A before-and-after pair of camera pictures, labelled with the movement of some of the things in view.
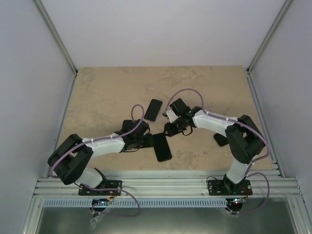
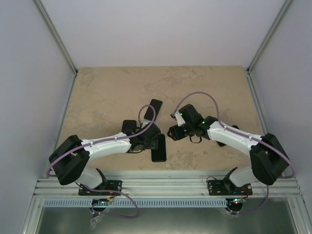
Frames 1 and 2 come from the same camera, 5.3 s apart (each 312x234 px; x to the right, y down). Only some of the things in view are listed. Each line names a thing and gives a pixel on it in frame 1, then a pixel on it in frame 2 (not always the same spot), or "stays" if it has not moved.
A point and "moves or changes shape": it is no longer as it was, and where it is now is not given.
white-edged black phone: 154,107 stays
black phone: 161,146 moves or changes shape
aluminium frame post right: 284,8 stays
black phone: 128,125 stays
